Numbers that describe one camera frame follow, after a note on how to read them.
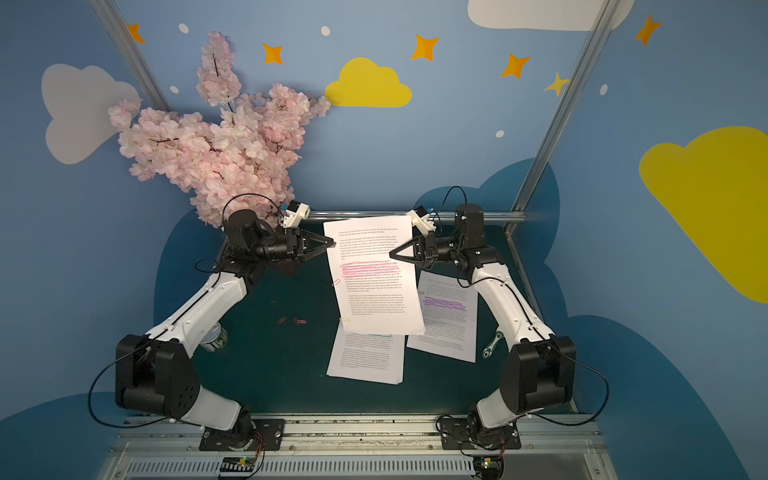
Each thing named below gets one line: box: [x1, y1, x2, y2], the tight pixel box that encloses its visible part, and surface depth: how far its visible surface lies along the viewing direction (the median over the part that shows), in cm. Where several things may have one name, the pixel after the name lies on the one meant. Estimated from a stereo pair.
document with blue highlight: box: [326, 316, 405, 385], surface depth 90 cm
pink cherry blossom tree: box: [108, 31, 331, 228], surface depth 66 cm
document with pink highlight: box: [323, 216, 426, 335], surface depth 70 cm
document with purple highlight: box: [406, 270, 479, 363], surface depth 95 cm
